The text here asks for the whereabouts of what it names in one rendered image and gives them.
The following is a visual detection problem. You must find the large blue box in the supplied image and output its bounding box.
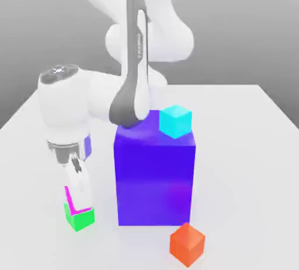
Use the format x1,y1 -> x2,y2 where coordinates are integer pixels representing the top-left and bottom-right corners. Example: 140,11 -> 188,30
113,110 -> 196,227

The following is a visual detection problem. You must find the small magenta cube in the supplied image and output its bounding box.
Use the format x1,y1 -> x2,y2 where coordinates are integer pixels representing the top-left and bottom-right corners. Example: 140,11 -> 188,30
64,185 -> 92,216

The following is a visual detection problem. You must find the small green cube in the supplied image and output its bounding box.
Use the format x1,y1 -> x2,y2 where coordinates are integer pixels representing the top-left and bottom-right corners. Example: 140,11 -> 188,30
64,202 -> 96,233

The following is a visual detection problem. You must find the small orange cube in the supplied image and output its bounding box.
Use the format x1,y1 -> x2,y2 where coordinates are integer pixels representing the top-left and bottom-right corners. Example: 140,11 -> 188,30
169,222 -> 206,268

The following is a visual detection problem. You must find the small cyan cube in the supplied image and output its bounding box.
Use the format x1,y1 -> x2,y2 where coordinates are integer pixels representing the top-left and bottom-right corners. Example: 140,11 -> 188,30
159,104 -> 193,139

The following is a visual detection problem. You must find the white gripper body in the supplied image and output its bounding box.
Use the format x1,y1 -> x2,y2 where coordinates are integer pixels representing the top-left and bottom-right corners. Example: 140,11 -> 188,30
64,153 -> 93,210

